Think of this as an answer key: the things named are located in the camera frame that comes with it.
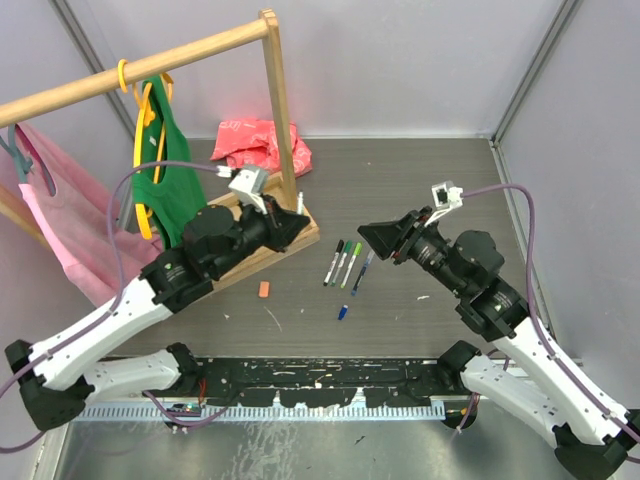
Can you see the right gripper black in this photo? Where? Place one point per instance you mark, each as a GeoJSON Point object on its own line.
{"type": "Point", "coordinates": [385, 236]}

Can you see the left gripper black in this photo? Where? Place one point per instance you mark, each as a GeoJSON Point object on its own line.
{"type": "Point", "coordinates": [283, 227]}

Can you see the blue pen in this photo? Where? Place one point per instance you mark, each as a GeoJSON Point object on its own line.
{"type": "Point", "coordinates": [360, 277]}

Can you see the white pen green tip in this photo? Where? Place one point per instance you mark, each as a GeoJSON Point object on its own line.
{"type": "Point", "coordinates": [348, 271]}

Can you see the white pen black tip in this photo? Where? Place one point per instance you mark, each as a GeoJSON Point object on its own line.
{"type": "Point", "coordinates": [332, 266]}

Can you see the orange eraser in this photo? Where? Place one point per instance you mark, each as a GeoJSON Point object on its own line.
{"type": "Point", "coordinates": [264, 289]}

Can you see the long white green pen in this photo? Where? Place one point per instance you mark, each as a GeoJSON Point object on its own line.
{"type": "Point", "coordinates": [341, 262]}

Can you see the blue pen cap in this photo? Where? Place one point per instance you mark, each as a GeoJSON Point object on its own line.
{"type": "Point", "coordinates": [342, 313]}

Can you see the short white pen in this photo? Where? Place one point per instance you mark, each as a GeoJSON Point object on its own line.
{"type": "Point", "coordinates": [300, 203]}

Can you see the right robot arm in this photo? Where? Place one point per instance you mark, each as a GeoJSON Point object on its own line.
{"type": "Point", "coordinates": [590, 433]}

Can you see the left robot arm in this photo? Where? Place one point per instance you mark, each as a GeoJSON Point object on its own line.
{"type": "Point", "coordinates": [62, 375]}

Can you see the red patterned cloth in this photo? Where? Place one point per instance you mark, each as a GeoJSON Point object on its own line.
{"type": "Point", "coordinates": [253, 141]}

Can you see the green tank top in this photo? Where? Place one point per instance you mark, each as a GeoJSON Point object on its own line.
{"type": "Point", "coordinates": [165, 198]}

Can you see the pink shirt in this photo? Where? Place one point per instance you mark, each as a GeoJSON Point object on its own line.
{"type": "Point", "coordinates": [70, 208]}

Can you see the grey blue hanger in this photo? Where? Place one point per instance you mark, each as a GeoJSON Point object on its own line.
{"type": "Point", "coordinates": [24, 156]}

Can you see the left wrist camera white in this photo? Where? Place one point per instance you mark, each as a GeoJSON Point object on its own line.
{"type": "Point", "coordinates": [247, 184]}

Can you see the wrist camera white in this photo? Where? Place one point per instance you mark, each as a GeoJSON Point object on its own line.
{"type": "Point", "coordinates": [247, 184]}
{"type": "Point", "coordinates": [447, 197]}

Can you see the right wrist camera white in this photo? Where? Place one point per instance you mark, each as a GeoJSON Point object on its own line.
{"type": "Point", "coordinates": [447, 197]}

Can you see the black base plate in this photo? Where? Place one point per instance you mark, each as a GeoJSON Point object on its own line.
{"type": "Point", "coordinates": [315, 382]}

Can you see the white cable duct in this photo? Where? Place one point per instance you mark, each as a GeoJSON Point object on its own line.
{"type": "Point", "coordinates": [356, 411]}

